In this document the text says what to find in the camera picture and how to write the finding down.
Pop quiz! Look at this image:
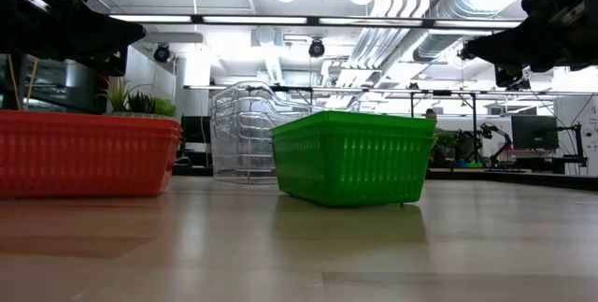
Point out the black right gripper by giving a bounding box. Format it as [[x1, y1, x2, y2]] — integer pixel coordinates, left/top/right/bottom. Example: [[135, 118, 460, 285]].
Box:
[[463, 0, 598, 91]]

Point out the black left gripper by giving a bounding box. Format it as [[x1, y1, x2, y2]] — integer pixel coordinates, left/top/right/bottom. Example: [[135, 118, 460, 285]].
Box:
[[22, 0, 147, 77]]

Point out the green plastic basket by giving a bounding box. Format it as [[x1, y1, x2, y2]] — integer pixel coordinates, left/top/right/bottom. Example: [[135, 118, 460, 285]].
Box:
[[271, 123, 436, 138], [270, 109, 438, 128], [271, 133, 435, 209]]

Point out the potted green succulent plant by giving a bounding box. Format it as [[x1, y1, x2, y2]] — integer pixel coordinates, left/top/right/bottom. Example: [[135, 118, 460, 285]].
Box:
[[99, 77, 178, 119]]

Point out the dark glass cabinet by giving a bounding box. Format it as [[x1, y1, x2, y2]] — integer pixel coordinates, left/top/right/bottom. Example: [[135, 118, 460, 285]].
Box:
[[0, 53, 109, 116]]

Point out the black monitor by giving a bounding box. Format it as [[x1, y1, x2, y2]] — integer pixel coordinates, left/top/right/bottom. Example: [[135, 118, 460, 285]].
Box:
[[509, 114, 561, 151]]

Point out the background green plant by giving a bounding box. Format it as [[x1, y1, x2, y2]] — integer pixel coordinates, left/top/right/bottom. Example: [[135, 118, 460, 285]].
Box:
[[434, 129, 462, 156]]

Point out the black rectangular panel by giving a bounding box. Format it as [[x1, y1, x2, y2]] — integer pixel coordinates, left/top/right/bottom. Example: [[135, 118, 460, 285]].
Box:
[[179, 114, 214, 145]]

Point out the black overhead beam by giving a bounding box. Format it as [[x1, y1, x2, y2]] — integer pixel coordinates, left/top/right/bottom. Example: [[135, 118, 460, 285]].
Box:
[[107, 13, 524, 31]]

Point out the black ceiling camera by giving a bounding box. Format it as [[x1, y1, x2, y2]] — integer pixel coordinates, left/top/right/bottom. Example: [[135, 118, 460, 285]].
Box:
[[152, 43, 172, 64], [307, 37, 327, 59]]

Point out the yellow cable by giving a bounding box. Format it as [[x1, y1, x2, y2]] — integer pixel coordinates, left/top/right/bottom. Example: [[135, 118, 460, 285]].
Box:
[[7, 53, 39, 111]]

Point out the black table frame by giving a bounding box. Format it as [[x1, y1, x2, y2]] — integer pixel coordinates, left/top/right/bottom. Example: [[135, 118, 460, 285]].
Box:
[[171, 164, 598, 194]]

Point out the black frame background table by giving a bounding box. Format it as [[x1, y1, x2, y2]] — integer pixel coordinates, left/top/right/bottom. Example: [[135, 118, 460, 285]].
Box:
[[242, 84, 315, 107]]

